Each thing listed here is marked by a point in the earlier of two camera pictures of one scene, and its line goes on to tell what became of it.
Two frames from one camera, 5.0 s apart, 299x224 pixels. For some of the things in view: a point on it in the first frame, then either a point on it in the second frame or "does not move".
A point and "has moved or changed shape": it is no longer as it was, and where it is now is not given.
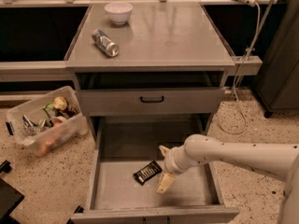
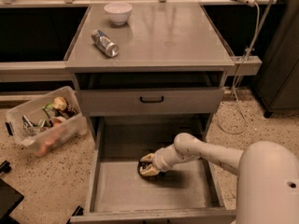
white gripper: [170, 163] → [159, 161]
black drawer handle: [153, 101] does not move
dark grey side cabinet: [277, 86] does not move
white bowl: [119, 12] does not move
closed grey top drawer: [151, 101] does not move
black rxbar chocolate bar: [149, 172] has moved or changed shape
